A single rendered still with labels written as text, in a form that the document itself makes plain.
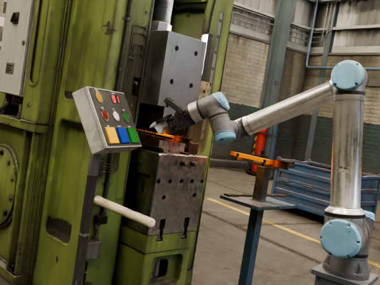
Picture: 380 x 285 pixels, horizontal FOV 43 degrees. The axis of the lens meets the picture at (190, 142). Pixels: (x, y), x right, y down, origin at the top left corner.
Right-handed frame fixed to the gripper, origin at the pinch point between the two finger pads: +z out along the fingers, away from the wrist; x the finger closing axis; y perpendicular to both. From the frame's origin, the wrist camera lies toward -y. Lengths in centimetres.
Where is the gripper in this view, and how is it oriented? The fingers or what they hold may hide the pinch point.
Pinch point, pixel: (151, 125)
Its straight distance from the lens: 223.0
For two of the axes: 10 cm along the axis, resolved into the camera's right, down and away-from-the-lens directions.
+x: 3.3, -0.1, 9.4
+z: -8.8, 3.5, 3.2
